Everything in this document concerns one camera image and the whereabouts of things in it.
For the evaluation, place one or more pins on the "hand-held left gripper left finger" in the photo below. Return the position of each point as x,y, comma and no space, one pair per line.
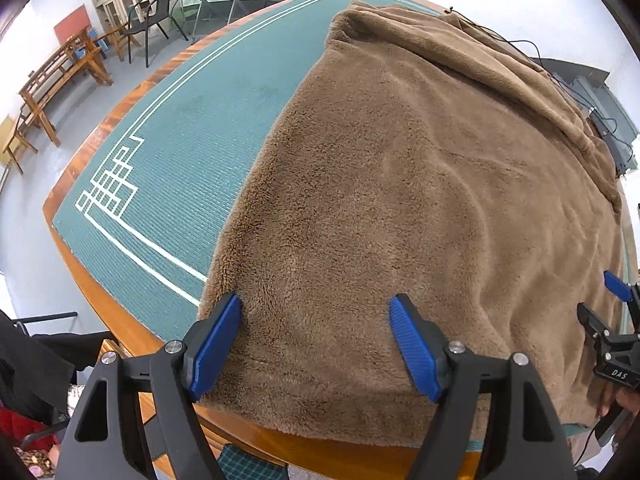
215,345

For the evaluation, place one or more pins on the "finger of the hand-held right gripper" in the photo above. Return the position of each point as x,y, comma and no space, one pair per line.
616,285
595,322

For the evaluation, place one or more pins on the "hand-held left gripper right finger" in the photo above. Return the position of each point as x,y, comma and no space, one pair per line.
415,350

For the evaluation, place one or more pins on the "brown fleece garment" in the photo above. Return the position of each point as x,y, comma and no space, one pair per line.
400,185

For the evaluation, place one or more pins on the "person's right hand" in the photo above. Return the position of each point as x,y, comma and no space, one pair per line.
627,400

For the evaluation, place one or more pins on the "plaid cloth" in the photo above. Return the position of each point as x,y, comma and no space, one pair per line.
250,462

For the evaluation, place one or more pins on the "person's white shoe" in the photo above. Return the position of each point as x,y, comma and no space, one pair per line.
76,395

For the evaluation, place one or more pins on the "black office chair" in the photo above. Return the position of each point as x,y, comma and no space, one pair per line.
47,317

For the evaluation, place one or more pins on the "person's black pants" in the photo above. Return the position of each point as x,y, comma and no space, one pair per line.
35,370

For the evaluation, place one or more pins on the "red cloth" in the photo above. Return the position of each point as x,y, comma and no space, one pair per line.
17,430

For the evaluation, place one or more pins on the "green mat with white border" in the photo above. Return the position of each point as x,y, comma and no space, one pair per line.
200,110

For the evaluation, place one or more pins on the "yellow wooden chair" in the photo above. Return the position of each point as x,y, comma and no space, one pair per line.
12,135

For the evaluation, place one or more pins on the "wooden bench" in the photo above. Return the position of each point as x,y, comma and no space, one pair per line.
55,75

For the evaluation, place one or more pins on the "orange wall board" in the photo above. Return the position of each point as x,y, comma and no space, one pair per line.
70,27

